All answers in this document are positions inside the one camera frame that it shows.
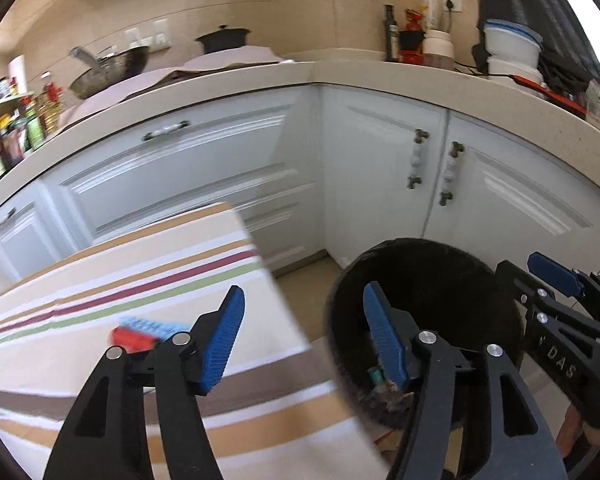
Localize red utensil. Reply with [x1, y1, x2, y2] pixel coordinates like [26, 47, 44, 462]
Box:
[512, 74, 588, 113]

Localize white drawer unit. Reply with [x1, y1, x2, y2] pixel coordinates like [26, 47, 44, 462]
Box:
[42, 85, 326, 271]

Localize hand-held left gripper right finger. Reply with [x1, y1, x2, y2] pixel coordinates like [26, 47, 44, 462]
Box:
[362, 281, 571, 480]

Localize red and blue packet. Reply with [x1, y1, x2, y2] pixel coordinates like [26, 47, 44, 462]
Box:
[111, 316, 191, 351]

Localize group of condiment bottles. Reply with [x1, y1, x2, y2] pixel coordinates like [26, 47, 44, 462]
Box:
[0, 71, 66, 196]

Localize striped tablecloth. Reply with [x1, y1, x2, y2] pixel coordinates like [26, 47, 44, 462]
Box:
[0, 201, 391, 480]

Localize black trash bin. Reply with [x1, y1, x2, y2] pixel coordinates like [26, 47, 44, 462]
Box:
[325, 237, 528, 433]

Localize stacked white containers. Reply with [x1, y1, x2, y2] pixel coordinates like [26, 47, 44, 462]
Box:
[482, 19, 543, 83]

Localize white spice rack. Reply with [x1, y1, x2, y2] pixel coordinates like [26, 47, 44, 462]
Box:
[0, 94, 36, 191]

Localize steel wok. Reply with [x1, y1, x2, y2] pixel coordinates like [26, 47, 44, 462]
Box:
[69, 45, 151, 101]

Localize white wall switches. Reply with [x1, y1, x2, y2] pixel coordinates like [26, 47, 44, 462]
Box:
[125, 17, 170, 51]

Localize black cable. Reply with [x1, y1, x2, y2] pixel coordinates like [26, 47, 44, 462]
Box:
[452, 60, 516, 78]

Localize paper towel roll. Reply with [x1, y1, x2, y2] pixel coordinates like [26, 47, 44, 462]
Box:
[7, 55, 28, 93]

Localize dark olive oil bottle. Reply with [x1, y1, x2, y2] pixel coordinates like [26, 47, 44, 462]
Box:
[384, 4, 400, 62]

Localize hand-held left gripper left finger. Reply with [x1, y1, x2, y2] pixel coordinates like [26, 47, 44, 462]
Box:
[42, 285, 246, 480]

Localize black lidded pot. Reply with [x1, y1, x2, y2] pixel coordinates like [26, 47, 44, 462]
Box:
[195, 24, 251, 55]

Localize white beaded door handle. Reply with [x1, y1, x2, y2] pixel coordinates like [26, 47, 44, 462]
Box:
[406, 129, 429, 190]
[440, 141, 465, 206]

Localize pale cloth over stove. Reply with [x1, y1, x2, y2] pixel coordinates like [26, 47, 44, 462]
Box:
[60, 46, 296, 128]

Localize white jar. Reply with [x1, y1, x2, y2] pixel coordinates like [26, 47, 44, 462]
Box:
[424, 30, 455, 70]

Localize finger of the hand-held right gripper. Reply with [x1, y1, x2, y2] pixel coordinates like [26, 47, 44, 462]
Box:
[494, 260, 600, 341]
[527, 252, 600, 321]

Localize small white cabinet door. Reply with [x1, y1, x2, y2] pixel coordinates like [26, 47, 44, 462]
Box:
[0, 180, 88, 286]

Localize person's right hand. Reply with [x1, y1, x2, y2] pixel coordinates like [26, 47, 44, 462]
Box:
[560, 404, 600, 461]

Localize long drawer handle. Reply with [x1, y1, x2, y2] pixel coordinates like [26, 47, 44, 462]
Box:
[142, 121, 190, 142]

